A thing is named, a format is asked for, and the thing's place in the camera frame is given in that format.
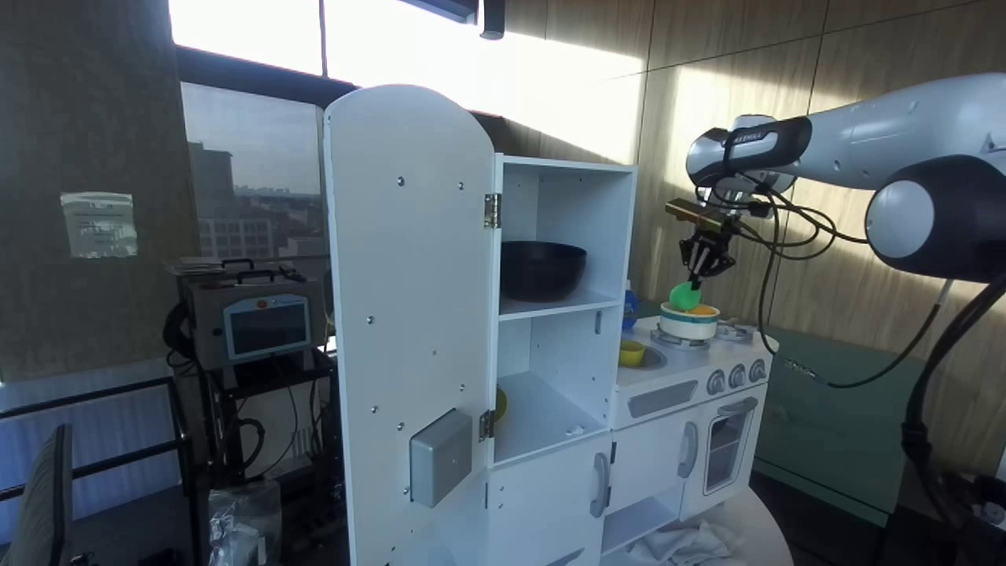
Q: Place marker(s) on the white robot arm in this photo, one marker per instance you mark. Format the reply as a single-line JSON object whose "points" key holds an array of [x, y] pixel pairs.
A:
{"points": [[923, 137]]}

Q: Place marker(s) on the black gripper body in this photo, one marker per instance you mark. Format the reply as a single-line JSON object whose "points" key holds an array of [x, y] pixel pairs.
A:
{"points": [[710, 247]]}

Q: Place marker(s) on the grey stove knob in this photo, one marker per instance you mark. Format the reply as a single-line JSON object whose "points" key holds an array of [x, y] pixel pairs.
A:
{"points": [[754, 369], [735, 375], [715, 381]]}

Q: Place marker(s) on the clear plastic bag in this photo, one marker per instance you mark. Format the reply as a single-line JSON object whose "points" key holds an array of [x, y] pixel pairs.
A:
{"points": [[243, 519]]}

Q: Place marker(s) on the paper sheet on window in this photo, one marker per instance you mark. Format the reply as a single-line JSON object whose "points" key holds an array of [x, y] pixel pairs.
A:
{"points": [[98, 223]]}

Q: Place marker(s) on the blue toy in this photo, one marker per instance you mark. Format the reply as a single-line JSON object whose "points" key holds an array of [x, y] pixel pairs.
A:
{"points": [[631, 309]]}

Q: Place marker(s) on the white bowl with green stripe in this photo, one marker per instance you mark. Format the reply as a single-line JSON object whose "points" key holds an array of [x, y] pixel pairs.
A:
{"points": [[690, 324]]}

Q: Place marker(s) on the grey machine with screen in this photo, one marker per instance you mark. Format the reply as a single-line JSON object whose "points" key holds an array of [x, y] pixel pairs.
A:
{"points": [[253, 319]]}

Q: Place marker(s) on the black equipment cart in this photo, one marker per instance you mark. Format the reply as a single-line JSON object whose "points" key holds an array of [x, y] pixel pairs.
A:
{"points": [[220, 440]]}

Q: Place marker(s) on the yellow toy in sink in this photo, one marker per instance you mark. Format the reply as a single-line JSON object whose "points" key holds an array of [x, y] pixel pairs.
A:
{"points": [[632, 354]]}

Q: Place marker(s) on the orange plushie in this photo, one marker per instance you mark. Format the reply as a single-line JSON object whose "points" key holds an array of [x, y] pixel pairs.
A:
{"points": [[704, 309]]}

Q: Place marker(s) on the white toy kitchen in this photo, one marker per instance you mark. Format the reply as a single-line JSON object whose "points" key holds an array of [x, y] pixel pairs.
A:
{"points": [[408, 317]]}

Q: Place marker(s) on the black bowl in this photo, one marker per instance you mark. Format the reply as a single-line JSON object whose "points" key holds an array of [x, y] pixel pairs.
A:
{"points": [[542, 269]]}

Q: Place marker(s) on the green plushie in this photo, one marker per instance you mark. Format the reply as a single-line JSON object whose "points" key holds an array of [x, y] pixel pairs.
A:
{"points": [[687, 296]]}

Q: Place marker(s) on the white oven door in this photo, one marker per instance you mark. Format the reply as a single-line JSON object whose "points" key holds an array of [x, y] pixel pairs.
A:
{"points": [[726, 440]]}

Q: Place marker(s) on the dark chair back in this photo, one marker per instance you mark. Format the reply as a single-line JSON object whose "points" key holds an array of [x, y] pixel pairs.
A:
{"points": [[42, 505]]}

